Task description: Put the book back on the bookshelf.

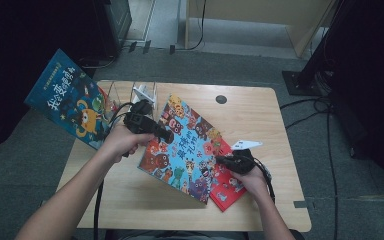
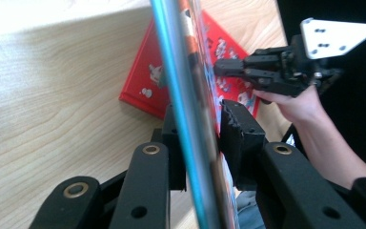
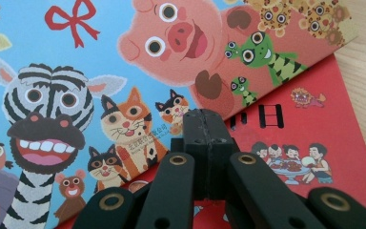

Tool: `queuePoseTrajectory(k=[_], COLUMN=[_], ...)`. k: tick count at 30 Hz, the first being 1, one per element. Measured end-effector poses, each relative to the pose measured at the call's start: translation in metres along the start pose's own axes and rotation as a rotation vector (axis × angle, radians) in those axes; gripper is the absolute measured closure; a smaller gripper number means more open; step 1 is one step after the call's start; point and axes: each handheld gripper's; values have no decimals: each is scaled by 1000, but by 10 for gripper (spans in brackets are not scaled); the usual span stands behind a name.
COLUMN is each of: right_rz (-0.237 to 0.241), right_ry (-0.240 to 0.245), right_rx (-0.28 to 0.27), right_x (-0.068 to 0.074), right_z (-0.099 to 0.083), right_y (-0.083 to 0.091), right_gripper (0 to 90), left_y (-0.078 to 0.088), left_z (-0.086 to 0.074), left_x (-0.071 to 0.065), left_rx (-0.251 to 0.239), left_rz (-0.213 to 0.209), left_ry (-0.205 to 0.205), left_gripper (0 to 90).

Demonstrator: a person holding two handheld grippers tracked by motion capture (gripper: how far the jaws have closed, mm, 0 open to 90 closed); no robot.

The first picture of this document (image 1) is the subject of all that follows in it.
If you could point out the dark blue dinosaur picture book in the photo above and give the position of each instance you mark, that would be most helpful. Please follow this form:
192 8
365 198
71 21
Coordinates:
66 96

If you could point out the clear acrylic book rack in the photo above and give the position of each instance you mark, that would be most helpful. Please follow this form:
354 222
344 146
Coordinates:
123 90

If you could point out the red picture book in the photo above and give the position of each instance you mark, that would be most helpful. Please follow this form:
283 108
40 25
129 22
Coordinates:
228 193

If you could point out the dark curtain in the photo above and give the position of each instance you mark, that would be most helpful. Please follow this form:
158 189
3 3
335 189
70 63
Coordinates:
373 66
13 33

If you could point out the black stand base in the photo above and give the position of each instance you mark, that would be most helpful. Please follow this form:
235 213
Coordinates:
86 65

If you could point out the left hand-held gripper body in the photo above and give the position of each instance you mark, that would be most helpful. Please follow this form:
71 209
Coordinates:
138 121

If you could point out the black metal stand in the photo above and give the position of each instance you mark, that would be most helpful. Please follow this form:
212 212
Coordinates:
300 83

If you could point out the person's right hand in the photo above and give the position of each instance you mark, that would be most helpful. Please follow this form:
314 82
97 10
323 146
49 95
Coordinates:
255 181

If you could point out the black table grommet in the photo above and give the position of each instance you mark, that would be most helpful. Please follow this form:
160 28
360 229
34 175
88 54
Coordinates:
221 99

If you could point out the light wooden cabinet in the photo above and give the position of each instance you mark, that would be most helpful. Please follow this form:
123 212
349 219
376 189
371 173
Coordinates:
246 10

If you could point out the person's left hand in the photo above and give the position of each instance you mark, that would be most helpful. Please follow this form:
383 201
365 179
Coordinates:
121 145

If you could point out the grey tape strip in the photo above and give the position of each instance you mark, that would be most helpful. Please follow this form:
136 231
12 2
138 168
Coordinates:
300 204

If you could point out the light blue monsters picture book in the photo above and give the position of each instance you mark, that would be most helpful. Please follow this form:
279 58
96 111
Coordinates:
186 153

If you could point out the black floor tape piece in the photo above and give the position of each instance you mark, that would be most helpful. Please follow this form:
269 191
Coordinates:
172 49
146 46
132 46

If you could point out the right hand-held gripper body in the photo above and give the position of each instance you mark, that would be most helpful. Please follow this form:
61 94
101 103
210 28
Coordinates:
243 161

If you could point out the black equipment cabinet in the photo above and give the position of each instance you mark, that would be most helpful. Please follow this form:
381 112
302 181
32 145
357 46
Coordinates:
113 26

